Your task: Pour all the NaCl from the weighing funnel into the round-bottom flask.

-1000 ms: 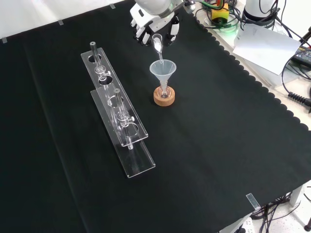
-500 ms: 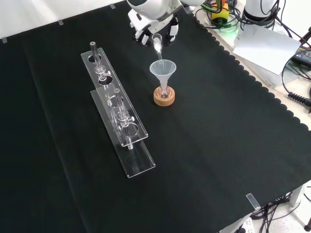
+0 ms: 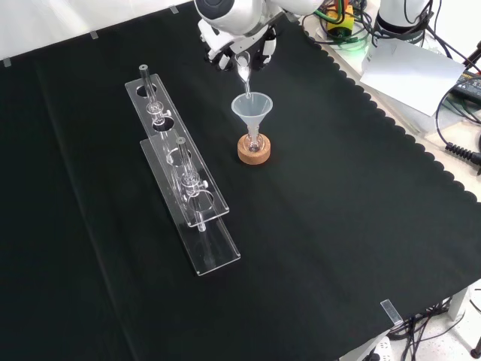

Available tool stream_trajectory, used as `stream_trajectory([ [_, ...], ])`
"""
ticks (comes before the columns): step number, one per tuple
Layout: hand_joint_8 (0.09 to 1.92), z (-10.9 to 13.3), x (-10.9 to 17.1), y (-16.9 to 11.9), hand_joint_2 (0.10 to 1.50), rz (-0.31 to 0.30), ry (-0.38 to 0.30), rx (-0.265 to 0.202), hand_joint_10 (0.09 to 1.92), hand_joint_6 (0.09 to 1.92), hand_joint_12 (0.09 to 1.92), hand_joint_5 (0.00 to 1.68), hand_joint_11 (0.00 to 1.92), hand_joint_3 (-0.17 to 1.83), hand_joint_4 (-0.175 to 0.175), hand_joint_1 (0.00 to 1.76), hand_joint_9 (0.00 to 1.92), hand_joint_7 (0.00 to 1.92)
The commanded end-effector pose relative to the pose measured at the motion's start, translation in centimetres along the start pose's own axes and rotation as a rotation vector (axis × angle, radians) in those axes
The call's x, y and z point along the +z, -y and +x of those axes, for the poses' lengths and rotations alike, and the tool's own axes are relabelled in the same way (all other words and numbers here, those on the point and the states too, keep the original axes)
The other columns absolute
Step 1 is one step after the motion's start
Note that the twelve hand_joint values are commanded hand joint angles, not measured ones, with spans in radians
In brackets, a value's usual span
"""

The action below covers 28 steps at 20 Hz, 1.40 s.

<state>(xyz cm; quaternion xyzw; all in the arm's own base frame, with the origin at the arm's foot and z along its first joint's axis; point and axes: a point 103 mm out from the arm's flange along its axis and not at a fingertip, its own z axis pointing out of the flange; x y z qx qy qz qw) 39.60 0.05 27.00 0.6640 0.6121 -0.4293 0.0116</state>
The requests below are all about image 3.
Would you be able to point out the translucent plastic funnel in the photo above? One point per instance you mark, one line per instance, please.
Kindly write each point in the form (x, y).
(251, 116)

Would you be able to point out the black power adapter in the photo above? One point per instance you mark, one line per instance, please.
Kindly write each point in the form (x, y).
(469, 88)

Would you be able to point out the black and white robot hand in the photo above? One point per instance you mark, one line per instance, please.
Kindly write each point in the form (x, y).
(216, 43)

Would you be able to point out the clear glass weighing funnel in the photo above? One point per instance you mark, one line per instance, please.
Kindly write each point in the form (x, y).
(244, 73)

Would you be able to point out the white power strip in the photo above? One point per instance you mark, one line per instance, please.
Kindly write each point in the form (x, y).
(381, 347)

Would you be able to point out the yellow stop button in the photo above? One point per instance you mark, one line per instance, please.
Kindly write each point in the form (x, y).
(340, 24)

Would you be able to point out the pale board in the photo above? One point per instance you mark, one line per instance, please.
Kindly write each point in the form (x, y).
(406, 71)

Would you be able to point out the white table leg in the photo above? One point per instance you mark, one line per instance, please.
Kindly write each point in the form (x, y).
(458, 304)

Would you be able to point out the clear acrylic funnel stand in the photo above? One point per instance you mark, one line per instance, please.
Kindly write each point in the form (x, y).
(218, 259)

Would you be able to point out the black bench cloth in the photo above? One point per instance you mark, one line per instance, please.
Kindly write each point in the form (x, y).
(319, 188)

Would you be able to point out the black tripod leg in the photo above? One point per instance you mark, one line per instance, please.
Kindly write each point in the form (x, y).
(474, 56)

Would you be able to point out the clear round-bottom flask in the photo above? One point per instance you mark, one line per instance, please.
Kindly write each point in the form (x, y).
(253, 146)

